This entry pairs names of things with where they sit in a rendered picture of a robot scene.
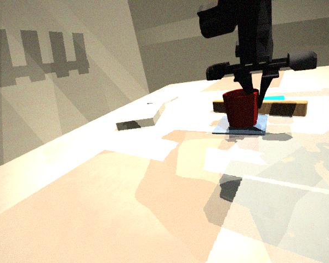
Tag brown wooden bar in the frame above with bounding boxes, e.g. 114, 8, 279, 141
212, 99, 308, 117

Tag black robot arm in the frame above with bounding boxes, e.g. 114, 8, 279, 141
197, 0, 272, 39

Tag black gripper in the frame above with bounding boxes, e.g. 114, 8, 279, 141
206, 23, 317, 108

